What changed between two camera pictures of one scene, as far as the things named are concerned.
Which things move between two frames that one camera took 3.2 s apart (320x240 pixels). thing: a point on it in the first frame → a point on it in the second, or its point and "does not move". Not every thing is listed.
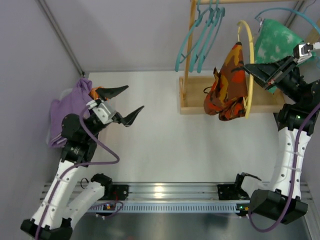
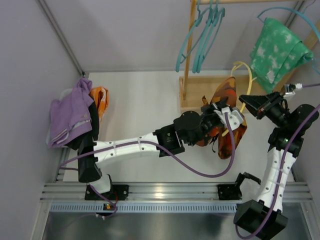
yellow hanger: [248, 103] → [251, 80]
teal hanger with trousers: [220, 13] does not move
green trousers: [274, 43] does not move
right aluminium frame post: [297, 7] does not move
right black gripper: [279, 75] → [268, 106]
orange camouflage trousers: [227, 97] → [226, 89]
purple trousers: [70, 103] does not move
